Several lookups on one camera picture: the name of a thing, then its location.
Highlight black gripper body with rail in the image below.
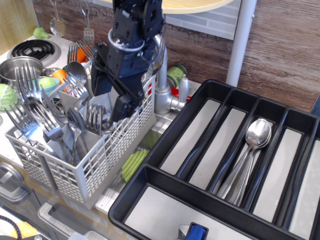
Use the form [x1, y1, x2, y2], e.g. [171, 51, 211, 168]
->
[92, 41, 156, 104]

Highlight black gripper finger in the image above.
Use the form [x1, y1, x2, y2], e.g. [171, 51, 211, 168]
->
[91, 66, 112, 96]
[110, 94, 140, 122]

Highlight big steel spoon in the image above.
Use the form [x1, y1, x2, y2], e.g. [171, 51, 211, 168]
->
[83, 102, 113, 136]

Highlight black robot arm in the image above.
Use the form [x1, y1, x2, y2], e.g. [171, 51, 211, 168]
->
[91, 0, 165, 122]

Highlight steel spoon in basket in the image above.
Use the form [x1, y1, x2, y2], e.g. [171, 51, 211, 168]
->
[66, 61, 88, 85]

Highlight grey plastic cutlery basket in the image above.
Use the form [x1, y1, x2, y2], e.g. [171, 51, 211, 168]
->
[5, 77, 156, 210]

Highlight black cutlery tray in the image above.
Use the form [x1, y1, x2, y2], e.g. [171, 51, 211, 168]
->
[108, 80, 320, 240]

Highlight silver toy faucet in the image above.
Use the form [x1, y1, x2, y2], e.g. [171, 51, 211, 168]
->
[154, 45, 190, 114]

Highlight orange toy carrot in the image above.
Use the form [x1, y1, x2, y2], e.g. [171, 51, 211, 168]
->
[52, 69, 67, 84]

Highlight steel forks at faucet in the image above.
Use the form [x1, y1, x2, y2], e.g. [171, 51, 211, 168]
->
[147, 34, 166, 76]

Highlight hanging small spatula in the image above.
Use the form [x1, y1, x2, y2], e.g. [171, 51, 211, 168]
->
[79, 0, 95, 46]

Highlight green toy can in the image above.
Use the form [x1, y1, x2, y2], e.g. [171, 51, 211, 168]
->
[167, 64, 188, 88]

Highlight green striped toy vegetable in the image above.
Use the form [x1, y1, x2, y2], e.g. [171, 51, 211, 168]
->
[121, 150, 150, 183]

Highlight green ball in bowl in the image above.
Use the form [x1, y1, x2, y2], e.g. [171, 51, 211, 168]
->
[38, 76, 59, 89]

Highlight steel fork front middle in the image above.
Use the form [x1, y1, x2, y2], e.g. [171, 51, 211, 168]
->
[24, 96, 72, 164]

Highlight steel fork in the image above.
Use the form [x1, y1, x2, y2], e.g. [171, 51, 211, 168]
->
[14, 62, 42, 101]
[24, 96, 72, 164]
[5, 104, 50, 150]

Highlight black stove burner coil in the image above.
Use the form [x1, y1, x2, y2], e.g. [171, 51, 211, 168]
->
[10, 39, 56, 60]

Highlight hanging skimmer ladle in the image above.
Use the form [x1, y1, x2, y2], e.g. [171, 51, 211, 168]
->
[49, 0, 67, 38]

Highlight steel fork far left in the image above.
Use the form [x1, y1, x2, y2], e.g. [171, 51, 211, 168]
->
[14, 62, 42, 101]

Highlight round wooden shelf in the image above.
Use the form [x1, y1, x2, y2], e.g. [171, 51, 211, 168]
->
[162, 0, 233, 15]

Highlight green toy broccoli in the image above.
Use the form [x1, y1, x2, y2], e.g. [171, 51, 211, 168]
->
[33, 27, 50, 40]

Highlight steel fork front left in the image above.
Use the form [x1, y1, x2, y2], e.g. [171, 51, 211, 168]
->
[5, 104, 50, 150]

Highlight steel pot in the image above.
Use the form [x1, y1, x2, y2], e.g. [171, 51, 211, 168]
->
[0, 56, 45, 89]

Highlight green toy cabbage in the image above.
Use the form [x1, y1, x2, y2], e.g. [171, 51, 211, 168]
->
[0, 83, 18, 112]

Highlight stack of steel spoons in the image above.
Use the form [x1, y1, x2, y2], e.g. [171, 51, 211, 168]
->
[216, 118, 272, 206]

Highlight blue object at bottom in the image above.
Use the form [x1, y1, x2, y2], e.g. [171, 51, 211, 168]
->
[177, 222, 209, 240]

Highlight yellow toy at bottom left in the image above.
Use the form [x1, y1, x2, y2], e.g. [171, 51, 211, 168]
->
[16, 221, 38, 239]

